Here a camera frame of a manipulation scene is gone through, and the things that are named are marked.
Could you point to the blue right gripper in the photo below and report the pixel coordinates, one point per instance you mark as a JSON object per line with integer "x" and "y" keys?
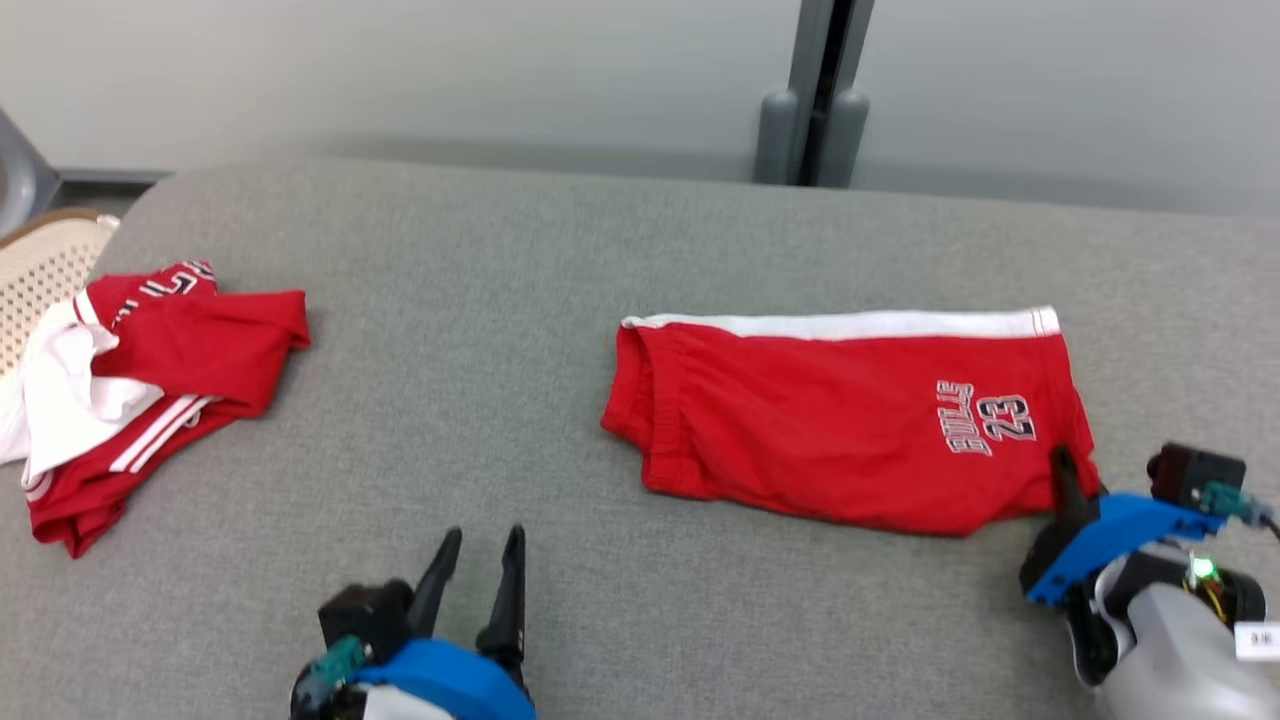
{"x": 1110, "y": 530}

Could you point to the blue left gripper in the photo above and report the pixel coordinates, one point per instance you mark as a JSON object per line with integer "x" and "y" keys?
{"x": 450, "y": 672}

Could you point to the red basketball shorts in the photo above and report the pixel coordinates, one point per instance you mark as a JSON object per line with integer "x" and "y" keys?
{"x": 800, "y": 430}

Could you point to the red white basketball jersey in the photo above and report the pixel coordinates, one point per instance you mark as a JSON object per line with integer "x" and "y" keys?
{"x": 200, "y": 350}

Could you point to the white paper label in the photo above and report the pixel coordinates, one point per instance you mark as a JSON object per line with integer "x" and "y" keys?
{"x": 1258, "y": 640}

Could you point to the beige wicker laundry basket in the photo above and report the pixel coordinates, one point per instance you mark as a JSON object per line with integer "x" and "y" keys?
{"x": 40, "y": 270}

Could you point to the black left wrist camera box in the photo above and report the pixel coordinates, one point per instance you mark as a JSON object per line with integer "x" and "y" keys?
{"x": 365, "y": 612}

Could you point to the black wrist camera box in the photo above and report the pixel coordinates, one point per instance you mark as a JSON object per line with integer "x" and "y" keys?
{"x": 1190, "y": 470}
{"x": 365, "y": 612}

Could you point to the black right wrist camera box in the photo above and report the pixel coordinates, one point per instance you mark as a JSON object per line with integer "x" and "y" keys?
{"x": 1190, "y": 470}

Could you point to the grey partition post with slot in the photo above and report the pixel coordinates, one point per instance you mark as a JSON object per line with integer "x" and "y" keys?
{"x": 775, "y": 140}

